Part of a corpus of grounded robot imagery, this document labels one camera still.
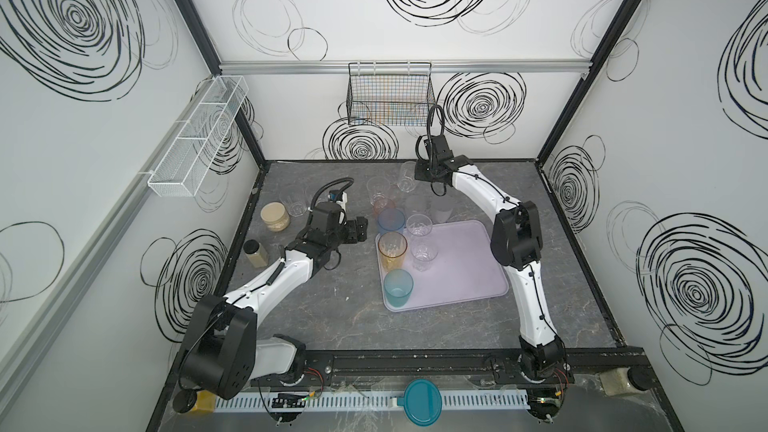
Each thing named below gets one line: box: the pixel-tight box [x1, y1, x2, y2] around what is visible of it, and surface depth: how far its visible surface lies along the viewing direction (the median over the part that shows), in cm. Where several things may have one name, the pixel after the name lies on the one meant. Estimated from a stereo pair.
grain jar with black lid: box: [599, 367, 646, 396], surface depth 68 cm
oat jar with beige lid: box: [260, 201, 290, 232], surface depth 99 cm
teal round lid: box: [397, 378, 443, 427], surface depth 64 cm
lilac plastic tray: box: [376, 220, 509, 313], surface depth 92 cm
